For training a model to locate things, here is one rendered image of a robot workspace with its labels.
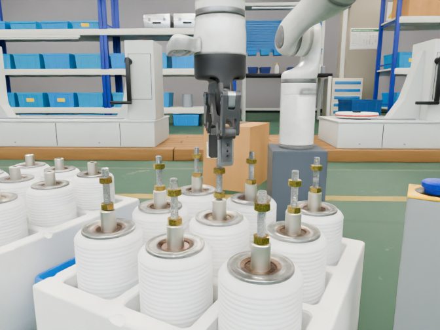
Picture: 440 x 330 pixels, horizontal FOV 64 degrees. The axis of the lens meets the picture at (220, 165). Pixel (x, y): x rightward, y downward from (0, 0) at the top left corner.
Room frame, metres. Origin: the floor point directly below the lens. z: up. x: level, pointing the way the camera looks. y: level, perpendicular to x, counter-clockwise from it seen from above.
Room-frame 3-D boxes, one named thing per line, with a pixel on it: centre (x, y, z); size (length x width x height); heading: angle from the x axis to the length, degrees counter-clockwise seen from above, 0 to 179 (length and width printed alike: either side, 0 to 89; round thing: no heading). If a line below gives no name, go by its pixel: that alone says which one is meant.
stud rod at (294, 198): (0.47, -0.10, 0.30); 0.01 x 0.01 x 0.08
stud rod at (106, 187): (0.48, 0.16, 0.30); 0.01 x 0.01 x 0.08
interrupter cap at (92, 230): (0.48, 0.16, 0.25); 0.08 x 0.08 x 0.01
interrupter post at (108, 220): (0.48, 0.16, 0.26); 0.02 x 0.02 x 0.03
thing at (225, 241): (0.53, 0.00, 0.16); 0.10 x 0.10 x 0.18
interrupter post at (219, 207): (0.53, 0.00, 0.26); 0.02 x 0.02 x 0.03
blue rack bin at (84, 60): (5.38, 1.84, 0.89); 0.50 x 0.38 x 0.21; 179
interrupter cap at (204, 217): (0.53, 0.00, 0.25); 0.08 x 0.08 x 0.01
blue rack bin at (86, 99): (5.40, 1.85, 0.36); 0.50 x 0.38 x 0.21; 177
